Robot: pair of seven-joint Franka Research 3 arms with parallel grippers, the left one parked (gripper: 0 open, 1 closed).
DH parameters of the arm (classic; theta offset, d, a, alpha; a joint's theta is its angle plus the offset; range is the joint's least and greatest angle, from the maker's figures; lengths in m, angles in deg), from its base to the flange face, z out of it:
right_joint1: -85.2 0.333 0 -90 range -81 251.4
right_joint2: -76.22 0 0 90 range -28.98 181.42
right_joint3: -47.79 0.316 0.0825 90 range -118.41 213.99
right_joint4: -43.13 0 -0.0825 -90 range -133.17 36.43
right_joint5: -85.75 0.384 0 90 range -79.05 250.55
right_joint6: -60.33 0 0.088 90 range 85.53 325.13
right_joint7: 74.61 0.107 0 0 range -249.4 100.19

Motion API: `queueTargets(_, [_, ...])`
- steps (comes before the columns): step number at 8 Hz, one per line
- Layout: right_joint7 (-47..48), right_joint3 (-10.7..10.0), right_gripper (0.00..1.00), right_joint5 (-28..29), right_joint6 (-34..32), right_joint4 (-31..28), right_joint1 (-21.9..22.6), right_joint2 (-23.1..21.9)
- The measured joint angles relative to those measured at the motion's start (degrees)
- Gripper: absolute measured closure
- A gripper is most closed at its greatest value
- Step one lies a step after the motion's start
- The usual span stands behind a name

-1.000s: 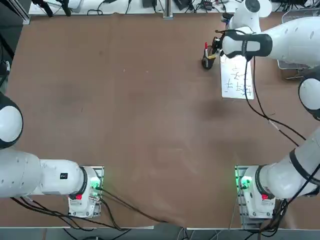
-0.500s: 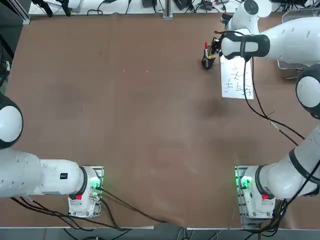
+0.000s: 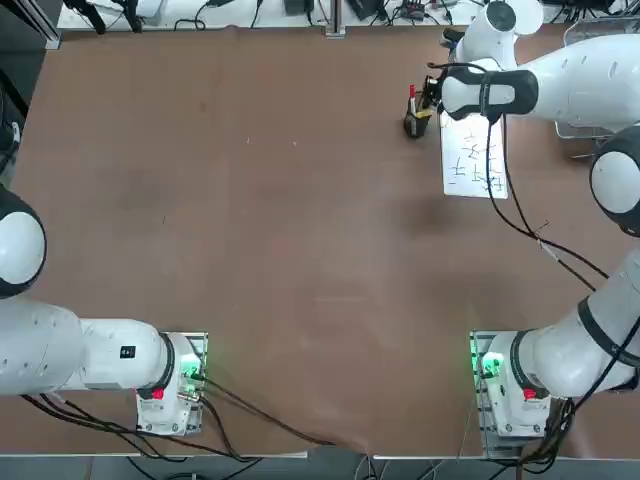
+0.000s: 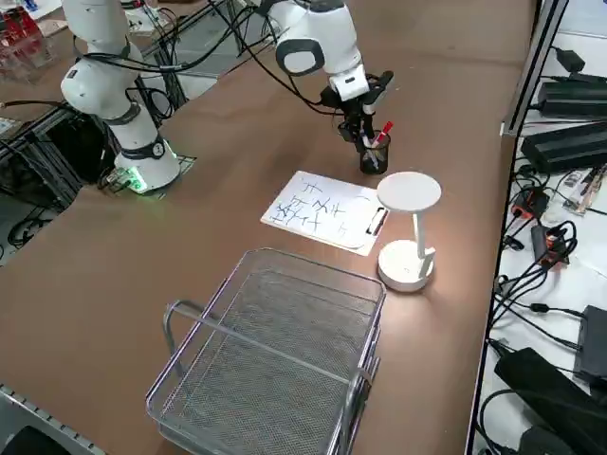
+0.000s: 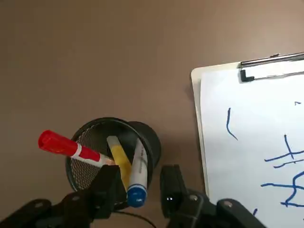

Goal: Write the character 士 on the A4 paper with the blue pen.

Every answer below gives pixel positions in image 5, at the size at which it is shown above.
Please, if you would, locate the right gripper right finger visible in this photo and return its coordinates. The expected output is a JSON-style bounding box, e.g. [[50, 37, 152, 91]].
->
[[159, 163, 270, 228]]

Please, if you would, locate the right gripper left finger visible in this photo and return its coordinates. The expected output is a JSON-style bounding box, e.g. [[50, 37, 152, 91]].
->
[[0, 164, 128, 228]]

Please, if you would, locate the white pen with blue end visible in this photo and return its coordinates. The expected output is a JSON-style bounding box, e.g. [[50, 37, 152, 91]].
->
[[126, 137, 148, 208]]

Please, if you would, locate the black mesh pen holder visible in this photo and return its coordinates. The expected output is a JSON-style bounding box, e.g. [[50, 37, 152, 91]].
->
[[65, 116, 162, 211]]

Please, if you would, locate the white A4 paper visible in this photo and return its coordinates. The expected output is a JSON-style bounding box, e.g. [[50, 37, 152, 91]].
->
[[200, 60, 304, 228]]

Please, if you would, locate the white marker with red cap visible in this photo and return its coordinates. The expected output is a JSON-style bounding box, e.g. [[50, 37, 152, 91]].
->
[[38, 130, 116, 168]]

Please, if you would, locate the yellow marker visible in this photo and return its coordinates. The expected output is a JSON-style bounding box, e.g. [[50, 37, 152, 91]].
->
[[106, 135, 133, 192]]

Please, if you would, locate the white clipboard with metal clip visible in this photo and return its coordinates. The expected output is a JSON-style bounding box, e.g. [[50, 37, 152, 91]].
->
[[190, 52, 304, 199]]

